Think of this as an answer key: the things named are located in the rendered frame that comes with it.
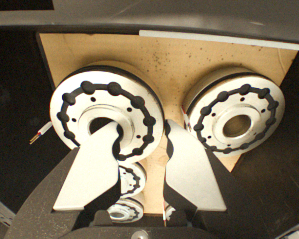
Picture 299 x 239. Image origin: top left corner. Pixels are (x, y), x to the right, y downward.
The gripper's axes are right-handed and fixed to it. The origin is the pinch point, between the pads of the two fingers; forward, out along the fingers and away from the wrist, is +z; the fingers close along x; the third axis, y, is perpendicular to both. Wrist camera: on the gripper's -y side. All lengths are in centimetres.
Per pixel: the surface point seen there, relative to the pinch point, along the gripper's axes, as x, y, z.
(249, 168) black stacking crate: 15.5, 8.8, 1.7
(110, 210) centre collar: -6.0, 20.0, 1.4
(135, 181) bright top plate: -1.2, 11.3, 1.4
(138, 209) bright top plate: -0.9, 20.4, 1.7
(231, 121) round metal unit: 10.7, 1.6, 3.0
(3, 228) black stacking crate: -31.7, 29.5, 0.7
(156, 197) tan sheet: 2.7, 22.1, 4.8
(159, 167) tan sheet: 2.6, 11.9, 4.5
